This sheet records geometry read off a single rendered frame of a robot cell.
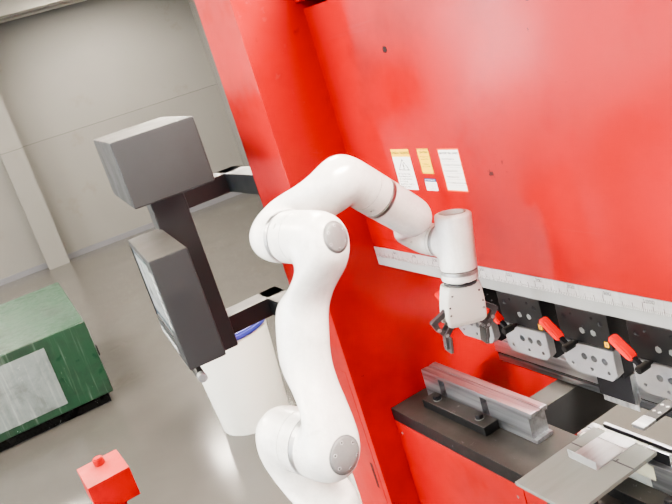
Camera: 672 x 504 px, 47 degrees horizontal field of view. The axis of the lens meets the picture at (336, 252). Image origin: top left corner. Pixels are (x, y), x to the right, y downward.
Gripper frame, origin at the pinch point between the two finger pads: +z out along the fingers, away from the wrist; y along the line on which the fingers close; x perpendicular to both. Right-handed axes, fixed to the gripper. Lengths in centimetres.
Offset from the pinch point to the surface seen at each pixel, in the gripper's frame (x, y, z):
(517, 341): -9.1, -17.9, 7.5
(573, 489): 23.8, -9.9, 29.0
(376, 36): -36, -1, -71
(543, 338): 0.6, -19.6, 3.9
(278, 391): -264, 3, 120
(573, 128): 22, -18, -48
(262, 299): -117, 26, 15
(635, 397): 20.4, -29.6, 14.2
